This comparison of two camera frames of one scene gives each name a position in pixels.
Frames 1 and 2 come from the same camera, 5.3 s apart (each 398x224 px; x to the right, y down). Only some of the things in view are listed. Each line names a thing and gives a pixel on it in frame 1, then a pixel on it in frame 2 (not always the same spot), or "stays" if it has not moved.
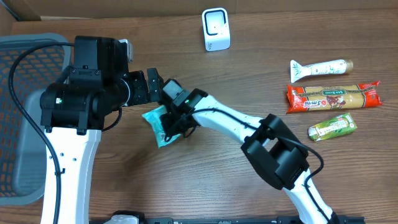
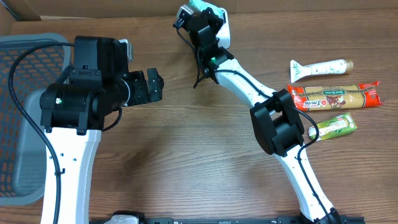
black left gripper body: [154, 90] stays
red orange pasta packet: [332, 97] stays
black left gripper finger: [153, 85] stays
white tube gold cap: [297, 71] stays
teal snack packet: [153, 117] → [202, 4]
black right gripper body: [173, 123] → [195, 20]
